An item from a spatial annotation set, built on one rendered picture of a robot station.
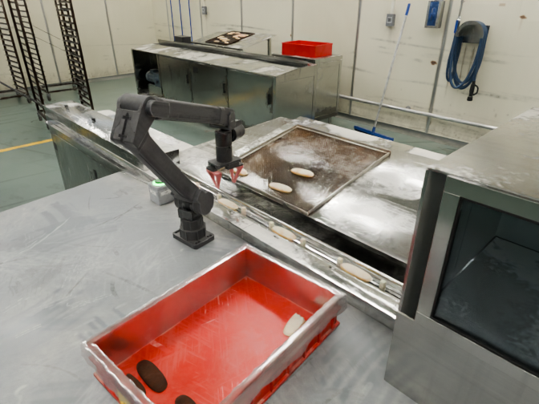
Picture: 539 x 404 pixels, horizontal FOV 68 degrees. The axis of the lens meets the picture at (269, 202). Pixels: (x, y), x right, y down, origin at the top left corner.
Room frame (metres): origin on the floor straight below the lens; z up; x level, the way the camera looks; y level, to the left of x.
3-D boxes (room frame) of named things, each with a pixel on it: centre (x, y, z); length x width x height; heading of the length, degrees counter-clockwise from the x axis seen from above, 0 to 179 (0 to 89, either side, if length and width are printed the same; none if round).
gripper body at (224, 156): (1.30, 0.16, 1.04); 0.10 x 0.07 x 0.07; 134
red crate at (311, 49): (5.07, -0.45, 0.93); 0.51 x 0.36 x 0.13; 48
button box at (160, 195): (1.38, 0.41, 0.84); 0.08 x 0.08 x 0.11; 44
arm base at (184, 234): (1.11, 0.25, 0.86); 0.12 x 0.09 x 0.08; 50
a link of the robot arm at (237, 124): (1.34, 0.14, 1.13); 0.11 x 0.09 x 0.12; 153
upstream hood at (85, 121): (2.07, 0.90, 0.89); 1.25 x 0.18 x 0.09; 44
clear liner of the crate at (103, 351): (0.65, 0.10, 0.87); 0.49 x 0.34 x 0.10; 139
